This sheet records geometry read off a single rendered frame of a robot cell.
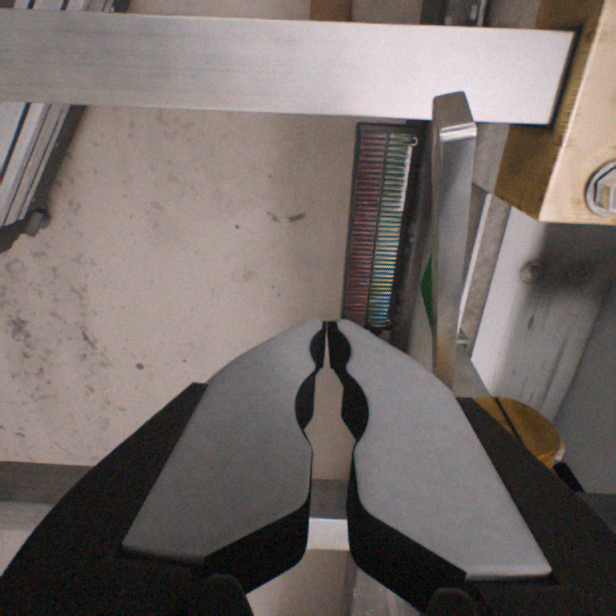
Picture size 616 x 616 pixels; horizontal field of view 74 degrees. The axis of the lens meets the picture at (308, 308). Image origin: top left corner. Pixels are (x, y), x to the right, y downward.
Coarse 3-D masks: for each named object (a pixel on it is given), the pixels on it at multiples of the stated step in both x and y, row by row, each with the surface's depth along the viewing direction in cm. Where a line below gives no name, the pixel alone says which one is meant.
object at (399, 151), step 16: (400, 144) 29; (400, 160) 30; (384, 176) 31; (400, 176) 30; (384, 192) 31; (400, 192) 31; (384, 208) 32; (400, 208) 32; (384, 224) 32; (400, 224) 32; (384, 240) 33; (384, 256) 33; (384, 272) 34; (384, 288) 35; (384, 304) 35; (368, 320) 36; (384, 320) 36
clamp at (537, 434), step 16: (480, 400) 24; (496, 400) 25; (512, 400) 24; (496, 416) 23; (512, 416) 23; (528, 416) 23; (512, 432) 22; (528, 432) 22; (544, 432) 22; (528, 448) 21; (544, 448) 21; (560, 448) 22
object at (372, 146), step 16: (368, 144) 30; (384, 144) 30; (368, 160) 30; (368, 176) 31; (368, 192) 31; (368, 208) 32; (368, 224) 32; (352, 240) 33; (368, 240) 33; (352, 256) 34; (368, 256) 33; (352, 272) 34; (368, 272) 34; (352, 288) 35; (352, 304) 36; (352, 320) 36
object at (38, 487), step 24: (0, 480) 26; (24, 480) 26; (48, 480) 26; (72, 480) 26; (312, 480) 27; (336, 480) 27; (0, 504) 25; (24, 504) 25; (48, 504) 25; (312, 504) 25; (336, 504) 26; (600, 504) 26; (0, 528) 26; (24, 528) 26; (312, 528) 25; (336, 528) 25
